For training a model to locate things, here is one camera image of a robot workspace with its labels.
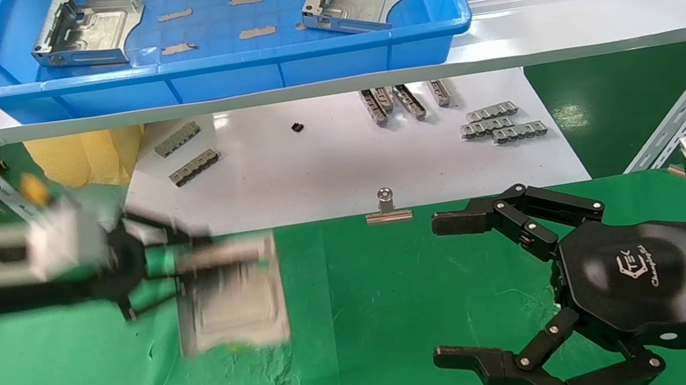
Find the white floor board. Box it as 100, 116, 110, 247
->
108, 60, 593, 250

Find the green table cloth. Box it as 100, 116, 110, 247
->
0, 168, 686, 385

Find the blue plastic tray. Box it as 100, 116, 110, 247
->
0, 0, 478, 129

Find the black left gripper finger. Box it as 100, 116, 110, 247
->
116, 271, 193, 323
120, 201, 214, 254

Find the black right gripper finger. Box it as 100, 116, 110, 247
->
429, 296, 668, 385
428, 173, 611, 276

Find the yellow mesh sack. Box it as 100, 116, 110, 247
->
21, 123, 150, 196

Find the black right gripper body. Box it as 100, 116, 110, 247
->
547, 210, 686, 364

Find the small grey metal connector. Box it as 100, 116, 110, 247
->
151, 121, 204, 160
458, 115, 516, 141
373, 86, 396, 114
392, 82, 427, 123
166, 148, 223, 189
491, 120, 549, 145
359, 87, 389, 129
465, 99, 519, 124
426, 78, 453, 108

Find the silver binder clip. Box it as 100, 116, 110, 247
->
361, 184, 413, 226

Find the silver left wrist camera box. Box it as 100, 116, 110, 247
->
20, 195, 110, 282

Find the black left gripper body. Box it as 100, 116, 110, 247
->
97, 222, 152, 298

